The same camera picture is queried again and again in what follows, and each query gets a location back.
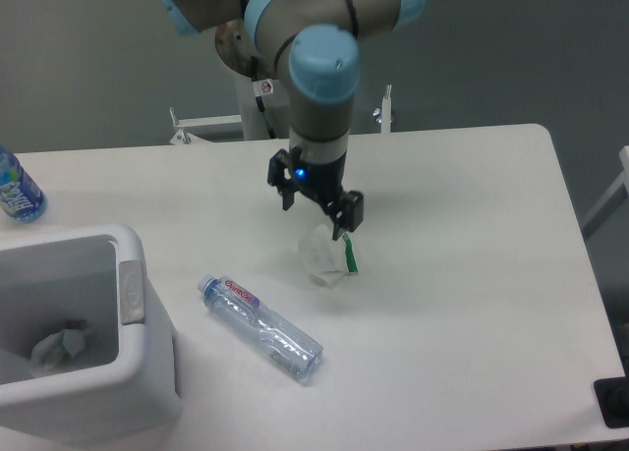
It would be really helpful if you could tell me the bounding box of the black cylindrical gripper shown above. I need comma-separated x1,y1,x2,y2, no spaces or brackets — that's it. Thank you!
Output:
267,146,365,240

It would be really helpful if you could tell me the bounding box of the white green paper wrapper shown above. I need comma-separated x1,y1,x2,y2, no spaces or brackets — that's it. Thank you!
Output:
297,224,359,287

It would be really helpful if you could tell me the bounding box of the clear Ganten water bottle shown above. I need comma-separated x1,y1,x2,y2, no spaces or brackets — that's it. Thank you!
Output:
198,274,323,381

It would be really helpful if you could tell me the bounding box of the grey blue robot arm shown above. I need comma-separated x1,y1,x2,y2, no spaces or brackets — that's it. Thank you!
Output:
160,0,427,240

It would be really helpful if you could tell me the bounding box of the white plastic trash can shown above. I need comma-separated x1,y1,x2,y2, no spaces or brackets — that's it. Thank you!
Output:
1,224,182,444

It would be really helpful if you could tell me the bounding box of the crumpled paper trash in bin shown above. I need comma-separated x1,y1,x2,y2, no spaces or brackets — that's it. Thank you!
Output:
29,319,96,377

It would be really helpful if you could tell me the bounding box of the blue labelled water bottle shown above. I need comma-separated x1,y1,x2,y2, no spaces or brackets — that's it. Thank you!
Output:
1,147,47,223

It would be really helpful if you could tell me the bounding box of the black device at table corner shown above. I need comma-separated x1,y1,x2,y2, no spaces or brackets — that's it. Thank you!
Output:
594,376,628,429

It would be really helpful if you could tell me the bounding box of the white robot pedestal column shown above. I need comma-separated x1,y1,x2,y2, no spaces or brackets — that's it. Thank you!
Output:
213,21,296,141

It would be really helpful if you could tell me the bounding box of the black cable on pedestal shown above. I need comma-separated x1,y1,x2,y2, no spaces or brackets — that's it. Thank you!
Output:
249,55,277,141

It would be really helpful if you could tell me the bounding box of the white frame at right edge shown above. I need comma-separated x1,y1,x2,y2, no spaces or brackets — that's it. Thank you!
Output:
581,145,628,240

